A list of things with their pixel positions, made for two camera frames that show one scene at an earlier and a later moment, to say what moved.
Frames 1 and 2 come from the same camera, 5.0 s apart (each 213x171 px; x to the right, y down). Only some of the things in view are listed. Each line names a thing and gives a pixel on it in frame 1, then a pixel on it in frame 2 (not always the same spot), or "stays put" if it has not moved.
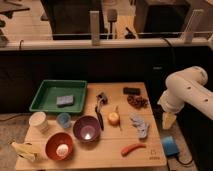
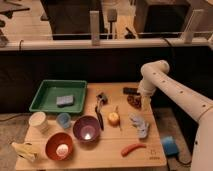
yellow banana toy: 25,150 stays put
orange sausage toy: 126,149 stays put
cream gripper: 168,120 → 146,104
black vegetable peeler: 101,100 stays put
